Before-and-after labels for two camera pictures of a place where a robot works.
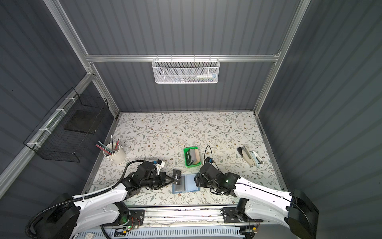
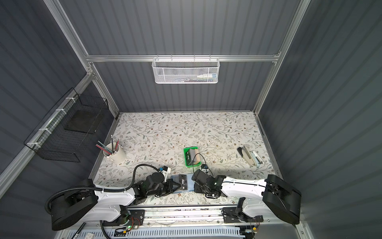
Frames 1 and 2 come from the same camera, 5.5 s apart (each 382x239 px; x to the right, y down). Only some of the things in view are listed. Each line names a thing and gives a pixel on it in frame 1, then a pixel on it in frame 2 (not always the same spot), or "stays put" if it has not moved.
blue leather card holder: (188, 184) stays put
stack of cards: (192, 157) stays put
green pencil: (100, 143) stays put
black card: (176, 175) → (182, 179)
